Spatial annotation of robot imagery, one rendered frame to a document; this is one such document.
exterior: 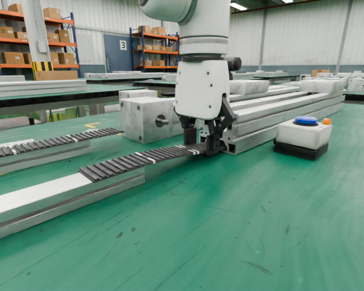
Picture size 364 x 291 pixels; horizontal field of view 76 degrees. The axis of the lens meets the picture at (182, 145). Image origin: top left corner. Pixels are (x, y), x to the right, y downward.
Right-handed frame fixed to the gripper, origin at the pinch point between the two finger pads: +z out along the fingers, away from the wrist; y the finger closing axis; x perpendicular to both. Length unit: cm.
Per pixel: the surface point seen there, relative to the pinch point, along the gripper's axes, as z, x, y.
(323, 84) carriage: -8, 62, 2
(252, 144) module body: 1.9, 11.4, 4.9
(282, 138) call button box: -0.1, 13.1, 10.4
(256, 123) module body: -2.5, 12.3, 4.9
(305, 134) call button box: -1.9, 13.1, 14.6
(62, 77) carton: -6, 41, -206
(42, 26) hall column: -102, 134, -583
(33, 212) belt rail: 1.6, -29.6, 1.4
